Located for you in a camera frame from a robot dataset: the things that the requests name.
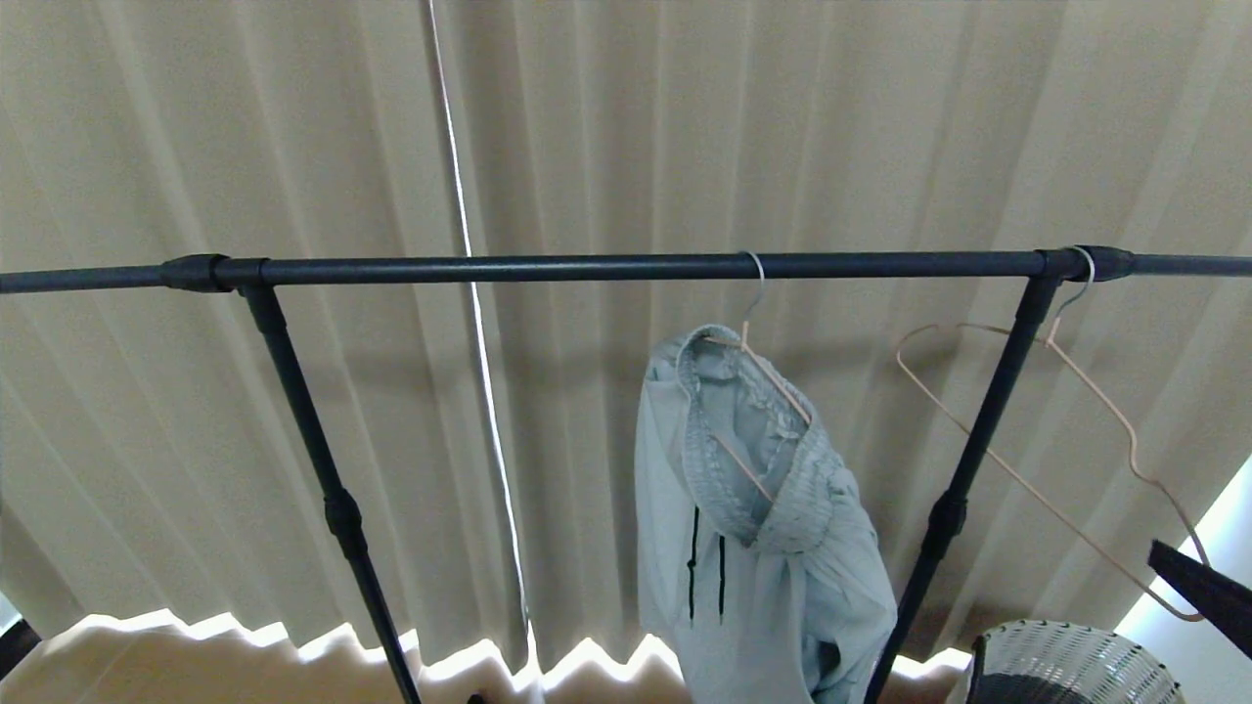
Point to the pink clothes hanger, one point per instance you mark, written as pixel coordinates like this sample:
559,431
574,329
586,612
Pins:
780,384
1091,385

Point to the black clothes rack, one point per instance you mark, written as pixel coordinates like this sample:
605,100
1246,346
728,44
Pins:
587,266

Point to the pale grey shorts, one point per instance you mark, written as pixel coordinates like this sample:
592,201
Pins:
782,606

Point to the beige curtain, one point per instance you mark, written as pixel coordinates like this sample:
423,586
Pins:
245,147

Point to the white laundry basket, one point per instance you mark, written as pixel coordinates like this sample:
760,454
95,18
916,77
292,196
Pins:
1076,650

